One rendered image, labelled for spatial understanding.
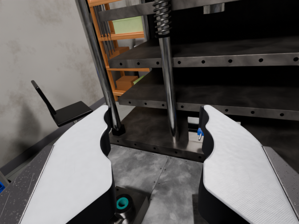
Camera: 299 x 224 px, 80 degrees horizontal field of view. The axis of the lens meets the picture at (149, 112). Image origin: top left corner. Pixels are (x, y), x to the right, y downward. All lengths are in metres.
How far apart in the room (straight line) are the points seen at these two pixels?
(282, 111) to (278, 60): 0.24
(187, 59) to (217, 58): 0.14
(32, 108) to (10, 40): 0.86
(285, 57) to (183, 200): 0.70
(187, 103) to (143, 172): 0.43
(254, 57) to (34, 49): 2.62
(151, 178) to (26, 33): 2.48
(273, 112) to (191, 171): 0.47
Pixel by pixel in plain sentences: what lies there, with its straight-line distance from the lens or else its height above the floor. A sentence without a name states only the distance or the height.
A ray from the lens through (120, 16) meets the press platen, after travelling 1.05.
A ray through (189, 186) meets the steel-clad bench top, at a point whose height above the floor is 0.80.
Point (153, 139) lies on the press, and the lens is 1.17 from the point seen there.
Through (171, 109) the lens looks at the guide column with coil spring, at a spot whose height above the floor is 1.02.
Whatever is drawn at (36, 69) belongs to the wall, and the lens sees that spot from 2.93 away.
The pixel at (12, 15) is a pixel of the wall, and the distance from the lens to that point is 2.90.
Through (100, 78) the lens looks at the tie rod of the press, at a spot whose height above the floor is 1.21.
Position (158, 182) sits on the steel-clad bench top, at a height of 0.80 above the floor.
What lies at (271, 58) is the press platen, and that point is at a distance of 0.89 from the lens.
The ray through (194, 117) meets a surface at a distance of 1.03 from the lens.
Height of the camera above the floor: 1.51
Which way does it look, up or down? 30 degrees down
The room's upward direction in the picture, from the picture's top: 10 degrees counter-clockwise
